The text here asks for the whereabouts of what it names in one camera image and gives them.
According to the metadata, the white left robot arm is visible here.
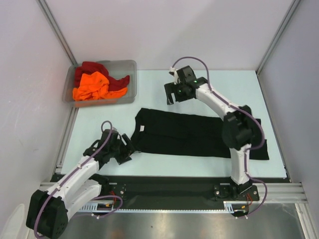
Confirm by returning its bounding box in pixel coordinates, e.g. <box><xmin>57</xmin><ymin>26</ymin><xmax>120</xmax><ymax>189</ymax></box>
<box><xmin>26</xmin><ymin>130</ymin><xmax>136</xmax><ymax>239</ymax></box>

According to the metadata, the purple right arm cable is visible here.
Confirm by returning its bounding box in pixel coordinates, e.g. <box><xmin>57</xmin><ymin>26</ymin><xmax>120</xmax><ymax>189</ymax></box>
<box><xmin>171</xmin><ymin>56</ymin><xmax>269</xmax><ymax>220</ymax></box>

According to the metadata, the orange t-shirt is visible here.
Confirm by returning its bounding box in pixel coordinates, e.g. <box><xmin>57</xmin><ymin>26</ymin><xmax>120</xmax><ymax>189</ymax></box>
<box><xmin>72</xmin><ymin>72</ymin><xmax>128</xmax><ymax>102</ymax></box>

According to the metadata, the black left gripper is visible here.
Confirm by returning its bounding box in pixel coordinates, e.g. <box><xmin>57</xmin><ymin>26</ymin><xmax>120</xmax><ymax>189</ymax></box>
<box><xmin>109</xmin><ymin>133</ymin><xmax>140</xmax><ymax>164</ymax></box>

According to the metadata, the dark red t-shirt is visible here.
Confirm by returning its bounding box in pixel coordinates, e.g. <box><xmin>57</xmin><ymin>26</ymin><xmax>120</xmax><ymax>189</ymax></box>
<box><xmin>74</xmin><ymin>61</ymin><xmax>130</xmax><ymax>91</ymax></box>

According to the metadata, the white slotted cable duct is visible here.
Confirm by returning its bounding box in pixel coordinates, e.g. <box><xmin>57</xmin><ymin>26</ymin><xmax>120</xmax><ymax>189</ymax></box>
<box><xmin>78</xmin><ymin>202</ymin><xmax>248</xmax><ymax>214</ymax></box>

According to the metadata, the clear plastic bin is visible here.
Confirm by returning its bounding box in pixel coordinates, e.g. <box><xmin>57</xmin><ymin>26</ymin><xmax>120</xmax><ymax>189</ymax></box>
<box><xmin>62</xmin><ymin>60</ymin><xmax>137</xmax><ymax>108</ymax></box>

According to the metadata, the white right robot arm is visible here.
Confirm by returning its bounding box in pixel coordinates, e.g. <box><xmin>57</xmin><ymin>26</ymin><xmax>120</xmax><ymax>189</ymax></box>
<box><xmin>164</xmin><ymin>80</ymin><xmax>265</xmax><ymax>200</ymax></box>

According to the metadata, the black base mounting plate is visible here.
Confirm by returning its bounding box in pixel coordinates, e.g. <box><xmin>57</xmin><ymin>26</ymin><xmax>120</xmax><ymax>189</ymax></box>
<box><xmin>99</xmin><ymin>176</ymin><xmax>260</xmax><ymax>210</ymax></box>

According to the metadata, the black t-shirt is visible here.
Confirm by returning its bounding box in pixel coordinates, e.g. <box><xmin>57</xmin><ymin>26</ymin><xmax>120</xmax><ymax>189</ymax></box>
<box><xmin>130</xmin><ymin>107</ymin><xmax>271</xmax><ymax>161</ymax></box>

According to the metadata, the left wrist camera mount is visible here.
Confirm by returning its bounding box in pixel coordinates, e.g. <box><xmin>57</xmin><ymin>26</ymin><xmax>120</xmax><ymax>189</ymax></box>
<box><xmin>83</xmin><ymin>129</ymin><xmax>121</xmax><ymax>157</ymax></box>

